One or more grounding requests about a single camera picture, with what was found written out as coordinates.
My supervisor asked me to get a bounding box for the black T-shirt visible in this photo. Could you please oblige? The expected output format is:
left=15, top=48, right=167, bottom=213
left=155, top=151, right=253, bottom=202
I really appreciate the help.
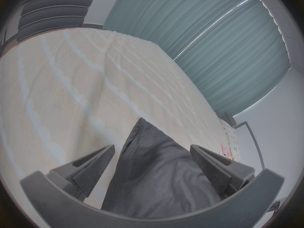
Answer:
left=101, top=117, right=222, bottom=219

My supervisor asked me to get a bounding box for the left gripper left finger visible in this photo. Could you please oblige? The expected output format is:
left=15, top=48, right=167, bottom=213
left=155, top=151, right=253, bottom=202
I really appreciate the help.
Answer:
left=49, top=144, right=115, bottom=201

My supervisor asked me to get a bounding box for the white printed pillow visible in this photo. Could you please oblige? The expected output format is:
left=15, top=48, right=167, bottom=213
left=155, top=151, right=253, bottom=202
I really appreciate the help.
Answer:
left=222, top=119, right=242, bottom=162

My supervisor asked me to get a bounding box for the blue-green curtain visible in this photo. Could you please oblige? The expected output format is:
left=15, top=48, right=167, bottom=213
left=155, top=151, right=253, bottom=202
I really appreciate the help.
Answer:
left=174, top=0, right=293, bottom=114
left=102, top=0, right=253, bottom=61

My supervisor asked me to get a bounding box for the bed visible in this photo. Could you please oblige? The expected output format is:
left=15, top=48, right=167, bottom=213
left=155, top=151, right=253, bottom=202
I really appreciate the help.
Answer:
left=0, top=29, right=265, bottom=219

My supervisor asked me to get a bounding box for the grey bedside table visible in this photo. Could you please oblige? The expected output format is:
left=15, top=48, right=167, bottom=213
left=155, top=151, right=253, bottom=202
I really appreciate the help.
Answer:
left=215, top=109, right=235, bottom=128

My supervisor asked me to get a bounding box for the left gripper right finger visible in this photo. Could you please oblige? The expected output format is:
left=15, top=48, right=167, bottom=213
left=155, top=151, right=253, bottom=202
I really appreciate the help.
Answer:
left=190, top=144, right=256, bottom=199

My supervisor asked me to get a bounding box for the black chest of drawers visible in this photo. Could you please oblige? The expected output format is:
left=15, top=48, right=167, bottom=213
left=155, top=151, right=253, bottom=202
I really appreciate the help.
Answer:
left=17, top=0, right=93, bottom=42

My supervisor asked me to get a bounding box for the pink garment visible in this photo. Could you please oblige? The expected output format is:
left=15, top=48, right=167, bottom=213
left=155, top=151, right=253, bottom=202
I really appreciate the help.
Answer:
left=221, top=144, right=231, bottom=160

